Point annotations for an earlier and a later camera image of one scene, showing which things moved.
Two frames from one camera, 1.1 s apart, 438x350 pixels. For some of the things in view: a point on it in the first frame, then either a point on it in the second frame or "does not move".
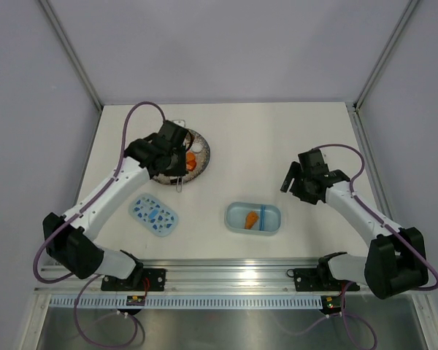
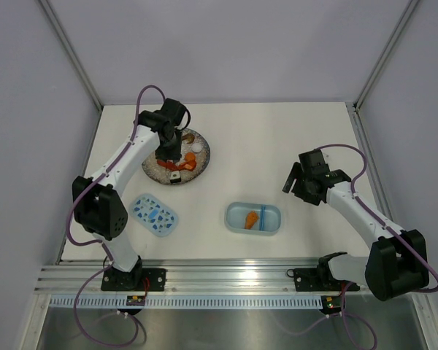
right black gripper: x=296 y=171 does not move
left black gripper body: x=177 y=165 -> x=170 y=149
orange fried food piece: x=251 y=217 does not move
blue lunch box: x=252 y=218 does not move
